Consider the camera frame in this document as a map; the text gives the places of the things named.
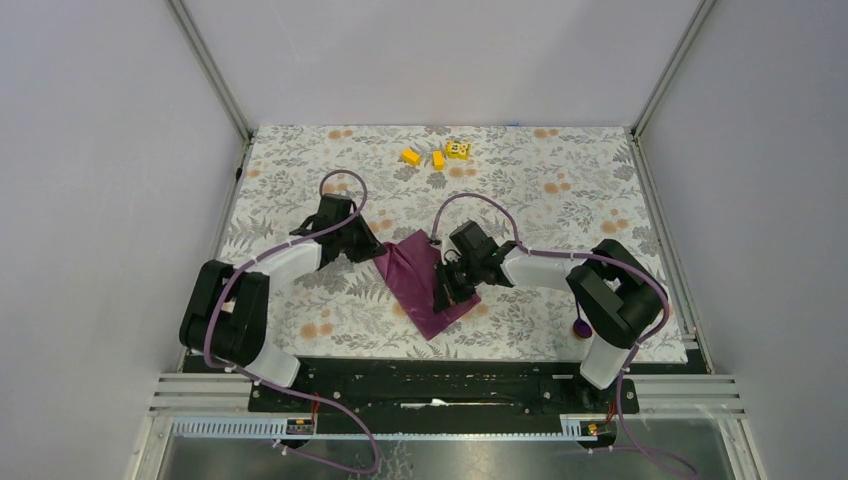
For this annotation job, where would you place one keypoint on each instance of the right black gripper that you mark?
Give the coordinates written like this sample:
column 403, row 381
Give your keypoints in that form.
column 447, row 293

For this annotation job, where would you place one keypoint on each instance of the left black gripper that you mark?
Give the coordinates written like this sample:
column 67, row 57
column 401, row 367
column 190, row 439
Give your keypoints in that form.
column 370, row 245

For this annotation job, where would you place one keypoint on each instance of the purple cloth napkin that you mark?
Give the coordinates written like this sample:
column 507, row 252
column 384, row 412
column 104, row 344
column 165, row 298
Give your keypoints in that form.
column 408, row 269

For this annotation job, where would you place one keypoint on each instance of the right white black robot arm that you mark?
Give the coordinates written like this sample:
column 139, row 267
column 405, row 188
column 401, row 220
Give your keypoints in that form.
column 617, row 296

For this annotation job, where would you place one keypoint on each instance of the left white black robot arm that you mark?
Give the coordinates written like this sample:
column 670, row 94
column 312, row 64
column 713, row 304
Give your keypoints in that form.
column 227, row 313

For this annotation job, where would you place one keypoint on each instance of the yellow block left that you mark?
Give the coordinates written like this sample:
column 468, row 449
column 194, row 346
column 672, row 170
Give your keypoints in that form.
column 410, row 157

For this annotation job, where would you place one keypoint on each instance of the yellow block middle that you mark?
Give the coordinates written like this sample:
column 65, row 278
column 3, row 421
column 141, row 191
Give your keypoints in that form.
column 438, row 161

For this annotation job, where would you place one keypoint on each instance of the purple plastic spoon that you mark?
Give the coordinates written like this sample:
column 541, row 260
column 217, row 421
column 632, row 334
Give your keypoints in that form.
column 580, row 327

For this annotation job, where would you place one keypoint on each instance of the yellow patterned block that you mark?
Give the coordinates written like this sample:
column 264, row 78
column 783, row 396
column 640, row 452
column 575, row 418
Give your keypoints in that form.
column 457, row 150

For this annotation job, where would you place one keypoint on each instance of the floral tablecloth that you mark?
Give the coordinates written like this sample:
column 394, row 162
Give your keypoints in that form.
column 555, row 188

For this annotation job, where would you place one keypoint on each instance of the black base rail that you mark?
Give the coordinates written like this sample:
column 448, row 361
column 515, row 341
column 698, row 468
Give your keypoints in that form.
column 461, row 397

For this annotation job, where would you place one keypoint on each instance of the left aluminium frame post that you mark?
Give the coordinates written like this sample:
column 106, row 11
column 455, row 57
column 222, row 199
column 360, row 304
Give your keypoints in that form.
column 209, row 68

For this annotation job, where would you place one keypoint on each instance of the aluminium frame post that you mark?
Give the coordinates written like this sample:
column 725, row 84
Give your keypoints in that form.
column 209, row 68
column 696, row 23

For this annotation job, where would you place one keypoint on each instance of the right aluminium frame post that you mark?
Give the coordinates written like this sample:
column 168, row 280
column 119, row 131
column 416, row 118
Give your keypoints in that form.
column 696, row 23

